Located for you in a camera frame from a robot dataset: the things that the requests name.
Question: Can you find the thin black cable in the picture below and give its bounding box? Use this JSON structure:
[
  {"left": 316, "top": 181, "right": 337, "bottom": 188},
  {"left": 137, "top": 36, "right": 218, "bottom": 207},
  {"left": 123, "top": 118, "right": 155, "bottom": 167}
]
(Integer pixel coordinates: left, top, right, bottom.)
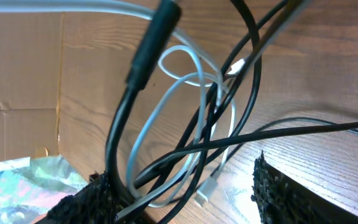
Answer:
[{"left": 115, "top": 0, "right": 358, "bottom": 224}]

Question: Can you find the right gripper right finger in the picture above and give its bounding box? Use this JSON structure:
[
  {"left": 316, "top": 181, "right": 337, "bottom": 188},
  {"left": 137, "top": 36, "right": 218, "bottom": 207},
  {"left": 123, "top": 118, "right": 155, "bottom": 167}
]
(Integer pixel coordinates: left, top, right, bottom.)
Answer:
[{"left": 251, "top": 154, "right": 358, "bottom": 224}]

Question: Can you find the cardboard wall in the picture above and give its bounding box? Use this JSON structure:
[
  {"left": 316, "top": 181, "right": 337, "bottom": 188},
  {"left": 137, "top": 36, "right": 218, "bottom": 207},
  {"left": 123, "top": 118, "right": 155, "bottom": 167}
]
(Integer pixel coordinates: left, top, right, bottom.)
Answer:
[{"left": 0, "top": 14, "right": 62, "bottom": 161}]

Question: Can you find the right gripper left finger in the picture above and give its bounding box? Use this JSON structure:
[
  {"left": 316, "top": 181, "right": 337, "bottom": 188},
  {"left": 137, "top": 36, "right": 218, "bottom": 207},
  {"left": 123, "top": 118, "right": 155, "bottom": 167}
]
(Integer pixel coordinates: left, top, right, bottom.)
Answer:
[{"left": 47, "top": 172, "right": 142, "bottom": 224}]

